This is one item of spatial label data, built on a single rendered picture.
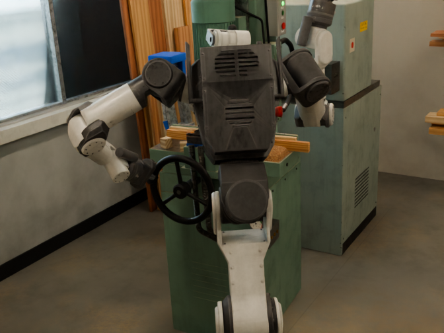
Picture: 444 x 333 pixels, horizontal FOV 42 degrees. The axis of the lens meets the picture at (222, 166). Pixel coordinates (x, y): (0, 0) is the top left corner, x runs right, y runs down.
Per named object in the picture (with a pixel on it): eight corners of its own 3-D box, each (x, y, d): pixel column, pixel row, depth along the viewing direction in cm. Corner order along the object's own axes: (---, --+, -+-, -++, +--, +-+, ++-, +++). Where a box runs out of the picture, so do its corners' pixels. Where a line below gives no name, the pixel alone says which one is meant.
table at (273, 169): (137, 168, 245) (135, 155, 243) (174, 147, 270) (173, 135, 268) (271, 186, 218) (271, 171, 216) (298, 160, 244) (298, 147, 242)
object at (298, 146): (166, 138, 264) (166, 129, 263) (168, 137, 266) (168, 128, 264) (308, 152, 235) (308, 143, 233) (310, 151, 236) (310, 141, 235)
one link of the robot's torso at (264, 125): (306, 152, 158) (295, 24, 161) (180, 160, 156) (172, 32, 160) (290, 164, 187) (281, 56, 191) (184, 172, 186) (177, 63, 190)
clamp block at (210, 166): (184, 168, 234) (182, 146, 231) (199, 157, 245) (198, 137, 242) (216, 172, 227) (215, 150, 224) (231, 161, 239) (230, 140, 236)
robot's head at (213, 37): (242, 35, 179) (234, 26, 185) (215, 34, 176) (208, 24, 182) (238, 54, 182) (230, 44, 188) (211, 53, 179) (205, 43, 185)
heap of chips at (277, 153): (257, 160, 229) (256, 150, 228) (270, 149, 241) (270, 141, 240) (278, 162, 225) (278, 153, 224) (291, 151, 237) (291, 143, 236)
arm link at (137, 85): (139, 104, 170) (180, 80, 170) (123, 78, 170) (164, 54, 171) (144, 111, 181) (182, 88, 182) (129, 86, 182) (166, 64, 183)
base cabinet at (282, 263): (171, 329, 279) (158, 191, 255) (225, 272, 327) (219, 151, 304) (258, 352, 259) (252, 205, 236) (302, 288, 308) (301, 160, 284)
